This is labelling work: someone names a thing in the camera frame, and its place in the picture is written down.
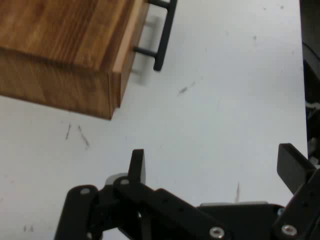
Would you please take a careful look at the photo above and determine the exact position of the black blurry equipment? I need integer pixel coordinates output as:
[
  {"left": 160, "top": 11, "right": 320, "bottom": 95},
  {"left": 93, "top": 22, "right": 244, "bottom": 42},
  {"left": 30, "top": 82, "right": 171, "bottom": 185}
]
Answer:
[{"left": 299, "top": 0, "right": 320, "bottom": 166}]

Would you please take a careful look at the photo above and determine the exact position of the brown wooden drawer cabinet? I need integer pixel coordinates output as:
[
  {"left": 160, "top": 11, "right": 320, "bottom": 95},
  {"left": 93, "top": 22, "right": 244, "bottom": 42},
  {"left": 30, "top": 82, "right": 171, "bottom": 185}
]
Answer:
[{"left": 0, "top": 0, "right": 141, "bottom": 121}]

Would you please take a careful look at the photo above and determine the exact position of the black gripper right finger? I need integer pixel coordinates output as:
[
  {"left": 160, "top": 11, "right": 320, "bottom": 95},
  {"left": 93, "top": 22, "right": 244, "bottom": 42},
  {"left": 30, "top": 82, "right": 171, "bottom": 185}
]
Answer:
[{"left": 272, "top": 143, "right": 320, "bottom": 240}]

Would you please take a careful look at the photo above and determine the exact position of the wooden drawer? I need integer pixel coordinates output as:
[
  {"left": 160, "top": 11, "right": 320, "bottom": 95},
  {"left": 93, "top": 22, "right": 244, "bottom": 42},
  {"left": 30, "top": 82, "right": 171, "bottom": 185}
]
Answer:
[{"left": 108, "top": 0, "right": 151, "bottom": 110}]

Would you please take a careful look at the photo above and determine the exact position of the black bar drawer handle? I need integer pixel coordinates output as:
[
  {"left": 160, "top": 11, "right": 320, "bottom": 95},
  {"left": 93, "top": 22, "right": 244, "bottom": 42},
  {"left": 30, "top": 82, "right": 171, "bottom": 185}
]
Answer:
[{"left": 133, "top": 0, "right": 178, "bottom": 72}]

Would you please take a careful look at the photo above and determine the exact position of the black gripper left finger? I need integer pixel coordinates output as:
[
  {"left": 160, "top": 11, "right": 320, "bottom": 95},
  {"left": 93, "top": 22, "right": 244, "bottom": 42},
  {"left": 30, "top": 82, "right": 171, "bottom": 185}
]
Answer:
[{"left": 53, "top": 149, "right": 234, "bottom": 240}]

